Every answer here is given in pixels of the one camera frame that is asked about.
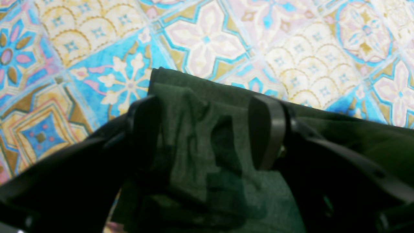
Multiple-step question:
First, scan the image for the patterned pastel tablecloth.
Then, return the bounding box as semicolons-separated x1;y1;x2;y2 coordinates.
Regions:
0;0;414;233

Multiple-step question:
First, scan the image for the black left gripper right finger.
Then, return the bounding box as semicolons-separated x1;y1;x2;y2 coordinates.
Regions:
248;95;413;233

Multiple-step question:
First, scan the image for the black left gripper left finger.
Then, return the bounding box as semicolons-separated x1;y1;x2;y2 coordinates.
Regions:
1;95;162;233

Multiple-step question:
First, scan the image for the dark green long-sleeve shirt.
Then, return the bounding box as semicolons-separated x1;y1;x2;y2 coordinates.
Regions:
103;67;414;233

